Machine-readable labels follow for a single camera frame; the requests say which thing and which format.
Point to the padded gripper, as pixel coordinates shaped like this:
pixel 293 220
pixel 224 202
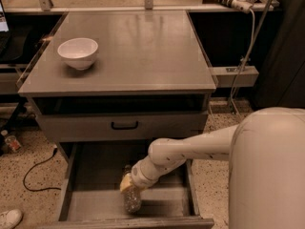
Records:
pixel 137 176

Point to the clear plastic water bottle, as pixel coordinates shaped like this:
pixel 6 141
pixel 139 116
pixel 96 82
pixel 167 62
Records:
pixel 132 199

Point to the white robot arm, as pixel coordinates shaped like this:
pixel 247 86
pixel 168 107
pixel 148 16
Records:
pixel 266 155

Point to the open grey lower drawer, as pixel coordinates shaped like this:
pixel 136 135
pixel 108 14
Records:
pixel 91 196

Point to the grey drawer cabinet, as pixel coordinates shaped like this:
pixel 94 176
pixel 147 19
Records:
pixel 148 62

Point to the small bottle on floor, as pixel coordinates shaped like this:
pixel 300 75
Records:
pixel 11 141

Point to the white shoe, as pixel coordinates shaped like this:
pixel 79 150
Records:
pixel 10 219

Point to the white ceramic bowl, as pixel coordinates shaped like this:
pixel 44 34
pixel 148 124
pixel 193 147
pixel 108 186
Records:
pixel 78 53

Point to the dark cabinet at right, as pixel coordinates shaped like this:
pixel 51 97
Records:
pixel 281 81

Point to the white emergency stop button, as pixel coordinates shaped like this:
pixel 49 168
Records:
pixel 242 5

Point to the grey drawer with black handle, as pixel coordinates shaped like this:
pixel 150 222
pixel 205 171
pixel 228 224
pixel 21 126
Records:
pixel 107 127

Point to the grey metal side bracket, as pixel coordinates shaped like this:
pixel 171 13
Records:
pixel 227 77

